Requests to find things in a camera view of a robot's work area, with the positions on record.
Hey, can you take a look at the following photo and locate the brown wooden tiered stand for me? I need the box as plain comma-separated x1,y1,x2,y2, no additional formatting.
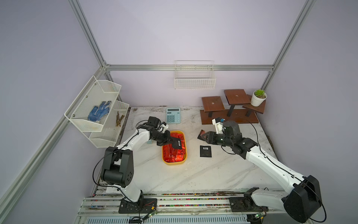
200,89,266,125

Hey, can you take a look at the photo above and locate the red foil tea bags pile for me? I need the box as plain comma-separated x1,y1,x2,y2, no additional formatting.
163,132,186,163

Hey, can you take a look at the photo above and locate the lower white mesh shelf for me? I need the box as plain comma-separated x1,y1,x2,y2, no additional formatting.
89,100,129,148

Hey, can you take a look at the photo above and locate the wooden clothespins bundle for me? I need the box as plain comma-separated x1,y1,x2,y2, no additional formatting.
116,111,125,127

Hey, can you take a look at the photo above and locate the white wire wall basket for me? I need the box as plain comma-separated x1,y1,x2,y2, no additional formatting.
174,60,216,90

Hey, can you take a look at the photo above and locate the yellow storage box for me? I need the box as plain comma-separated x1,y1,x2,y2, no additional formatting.
161,130,188,166

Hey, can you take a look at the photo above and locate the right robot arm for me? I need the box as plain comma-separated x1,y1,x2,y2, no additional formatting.
200,118,324,223

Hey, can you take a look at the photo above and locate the upper white mesh shelf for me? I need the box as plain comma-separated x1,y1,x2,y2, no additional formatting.
64,76,122,132

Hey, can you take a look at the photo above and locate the black barcode tea bag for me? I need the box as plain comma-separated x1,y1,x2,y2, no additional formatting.
200,146,212,158

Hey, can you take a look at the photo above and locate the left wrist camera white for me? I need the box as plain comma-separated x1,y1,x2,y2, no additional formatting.
158,122,169,133

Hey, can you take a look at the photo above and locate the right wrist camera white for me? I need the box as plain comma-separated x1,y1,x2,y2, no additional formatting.
212,117,225,134

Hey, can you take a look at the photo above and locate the blue dotted work glove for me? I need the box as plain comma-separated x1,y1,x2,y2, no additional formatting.
88,101,111,122

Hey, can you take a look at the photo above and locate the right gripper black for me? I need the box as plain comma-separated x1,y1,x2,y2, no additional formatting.
201,132,233,147

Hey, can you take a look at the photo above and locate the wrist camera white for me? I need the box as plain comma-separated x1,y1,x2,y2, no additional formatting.
212,117,225,134
158,122,169,133

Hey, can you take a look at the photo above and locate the light blue calculator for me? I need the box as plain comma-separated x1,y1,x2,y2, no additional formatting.
166,107,181,124

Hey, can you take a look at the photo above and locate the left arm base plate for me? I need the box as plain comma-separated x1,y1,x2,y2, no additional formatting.
118,197,158,215

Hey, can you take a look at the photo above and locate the small potted green plant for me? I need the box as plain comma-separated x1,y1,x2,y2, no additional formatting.
251,89,267,107

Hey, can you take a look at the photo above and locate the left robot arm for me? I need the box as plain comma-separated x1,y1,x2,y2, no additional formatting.
100,116,181,203

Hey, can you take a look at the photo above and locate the white mesh shelf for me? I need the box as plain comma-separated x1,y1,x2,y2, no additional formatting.
89,100,129,148
64,76,122,132

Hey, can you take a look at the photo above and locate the aluminium frame rail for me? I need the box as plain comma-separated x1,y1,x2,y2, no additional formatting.
104,64,275,71

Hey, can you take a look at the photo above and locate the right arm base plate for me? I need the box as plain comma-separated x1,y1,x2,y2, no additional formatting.
229,187,268,212

